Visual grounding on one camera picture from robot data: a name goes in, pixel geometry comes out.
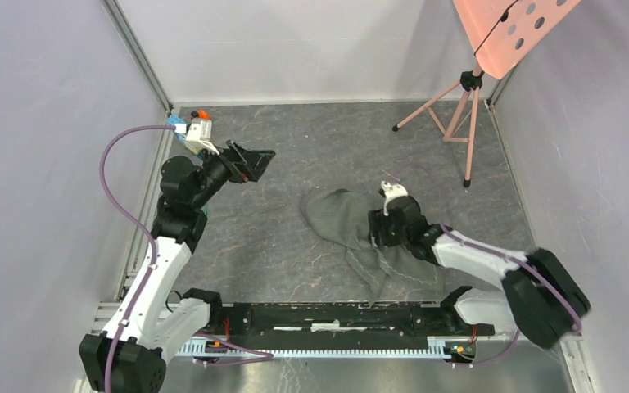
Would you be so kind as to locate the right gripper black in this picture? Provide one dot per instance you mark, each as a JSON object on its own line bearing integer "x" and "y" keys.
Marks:
{"x": 376, "y": 220}

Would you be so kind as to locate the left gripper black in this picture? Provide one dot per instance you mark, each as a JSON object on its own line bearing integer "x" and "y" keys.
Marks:
{"x": 242, "y": 164}

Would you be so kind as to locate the grey cloth napkin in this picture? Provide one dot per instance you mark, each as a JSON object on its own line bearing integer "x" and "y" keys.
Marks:
{"x": 341, "y": 216}

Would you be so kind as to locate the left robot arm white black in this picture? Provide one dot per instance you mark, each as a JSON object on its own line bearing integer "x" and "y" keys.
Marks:
{"x": 132, "y": 351}

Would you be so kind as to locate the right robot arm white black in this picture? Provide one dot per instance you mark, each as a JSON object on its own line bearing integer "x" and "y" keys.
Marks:
{"x": 534, "y": 293}

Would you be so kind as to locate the orange toy figure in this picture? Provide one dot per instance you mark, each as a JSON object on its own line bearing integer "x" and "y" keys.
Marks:
{"x": 200, "y": 115}

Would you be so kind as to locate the blue toy block stack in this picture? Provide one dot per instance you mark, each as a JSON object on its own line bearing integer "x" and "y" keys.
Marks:
{"x": 180, "y": 131}

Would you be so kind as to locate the pink tripod stand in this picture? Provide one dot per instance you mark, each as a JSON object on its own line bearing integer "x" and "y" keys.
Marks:
{"x": 466, "y": 109}

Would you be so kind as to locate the pink perforated board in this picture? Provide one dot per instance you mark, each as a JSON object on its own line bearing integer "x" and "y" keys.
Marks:
{"x": 502, "y": 32}

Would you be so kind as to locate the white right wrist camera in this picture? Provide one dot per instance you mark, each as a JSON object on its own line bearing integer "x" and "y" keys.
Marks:
{"x": 390, "y": 192}

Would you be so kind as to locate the white slotted cable duct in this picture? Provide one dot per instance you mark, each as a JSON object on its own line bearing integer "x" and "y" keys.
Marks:
{"x": 200, "y": 347}

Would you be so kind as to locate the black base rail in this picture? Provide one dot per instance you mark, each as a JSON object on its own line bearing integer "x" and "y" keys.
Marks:
{"x": 340, "y": 326}

